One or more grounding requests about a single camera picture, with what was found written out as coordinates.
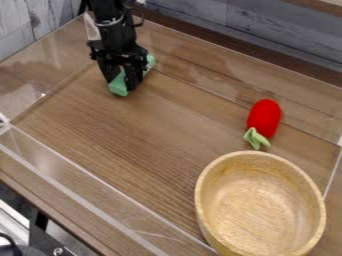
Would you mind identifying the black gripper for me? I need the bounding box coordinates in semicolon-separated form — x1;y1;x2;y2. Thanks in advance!
87;18;148;91

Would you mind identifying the green rectangular block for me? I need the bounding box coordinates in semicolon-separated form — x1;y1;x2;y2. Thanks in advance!
108;54;155;97

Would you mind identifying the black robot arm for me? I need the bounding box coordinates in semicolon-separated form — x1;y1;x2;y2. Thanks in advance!
84;0;154;97

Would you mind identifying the light wooden bowl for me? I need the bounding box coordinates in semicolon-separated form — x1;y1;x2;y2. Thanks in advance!
194;151;326;256

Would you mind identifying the red plush strawberry toy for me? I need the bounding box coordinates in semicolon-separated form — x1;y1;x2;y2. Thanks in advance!
243;99;282;150

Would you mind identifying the clear acrylic corner bracket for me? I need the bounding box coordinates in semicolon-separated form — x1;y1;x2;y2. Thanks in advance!
83;13;102;41

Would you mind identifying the clear acrylic enclosure wall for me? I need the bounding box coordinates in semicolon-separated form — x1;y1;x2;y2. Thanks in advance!
0;20;342;256

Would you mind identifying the black metal table frame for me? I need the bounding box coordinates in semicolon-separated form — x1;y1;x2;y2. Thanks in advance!
28;212;76;256

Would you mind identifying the black cable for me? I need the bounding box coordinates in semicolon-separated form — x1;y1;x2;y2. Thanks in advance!
0;232;24;256

